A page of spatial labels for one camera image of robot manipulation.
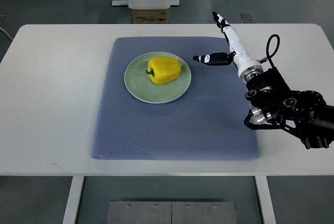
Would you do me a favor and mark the grey cable at left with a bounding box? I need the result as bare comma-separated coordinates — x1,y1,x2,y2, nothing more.
0,27,13,42

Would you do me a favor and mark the metal base plate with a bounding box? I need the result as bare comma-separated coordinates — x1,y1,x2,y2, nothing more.
172,202,237,223
106,201,172,223

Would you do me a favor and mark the grey floor plate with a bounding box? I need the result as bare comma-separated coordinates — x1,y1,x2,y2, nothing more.
240,13,255,21

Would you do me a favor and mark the yellow bell pepper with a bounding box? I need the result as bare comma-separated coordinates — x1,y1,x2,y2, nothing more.
145,56,182,85

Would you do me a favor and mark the white right table leg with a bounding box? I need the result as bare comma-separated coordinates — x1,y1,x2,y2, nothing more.
255,175,277,224

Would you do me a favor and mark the white table leg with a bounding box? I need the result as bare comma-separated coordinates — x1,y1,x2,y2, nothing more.
255,175,277,224
63,175,84,224

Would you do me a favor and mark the brown cardboard box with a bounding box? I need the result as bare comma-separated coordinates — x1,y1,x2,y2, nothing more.
130,9,169,24

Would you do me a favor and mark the white left table leg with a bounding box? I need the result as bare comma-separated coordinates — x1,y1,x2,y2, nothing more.
63,175,84,224

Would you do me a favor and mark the light green plate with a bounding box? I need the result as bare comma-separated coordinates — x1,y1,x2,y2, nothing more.
124,52,192,104

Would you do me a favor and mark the blue woven mat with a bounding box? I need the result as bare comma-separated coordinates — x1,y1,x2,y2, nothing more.
91,37,260,160

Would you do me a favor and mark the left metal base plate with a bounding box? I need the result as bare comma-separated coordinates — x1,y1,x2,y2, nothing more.
106,201,172,223

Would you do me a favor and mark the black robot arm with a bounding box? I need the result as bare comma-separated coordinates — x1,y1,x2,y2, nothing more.
244,48,333,149

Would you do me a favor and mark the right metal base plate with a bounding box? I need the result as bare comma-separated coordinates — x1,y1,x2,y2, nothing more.
172,202,237,223

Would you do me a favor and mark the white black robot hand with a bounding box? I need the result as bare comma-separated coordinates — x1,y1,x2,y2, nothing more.
193,12,263,83

